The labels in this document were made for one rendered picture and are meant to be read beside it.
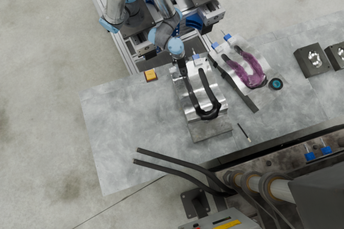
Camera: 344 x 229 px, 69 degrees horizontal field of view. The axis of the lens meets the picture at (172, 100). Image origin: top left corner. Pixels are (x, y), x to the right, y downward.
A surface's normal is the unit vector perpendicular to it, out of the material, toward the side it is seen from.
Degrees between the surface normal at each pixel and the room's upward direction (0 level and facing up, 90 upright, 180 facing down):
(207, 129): 0
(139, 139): 0
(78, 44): 0
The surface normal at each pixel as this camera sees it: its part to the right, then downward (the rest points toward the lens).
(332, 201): -0.95, 0.30
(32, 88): -0.02, -0.25
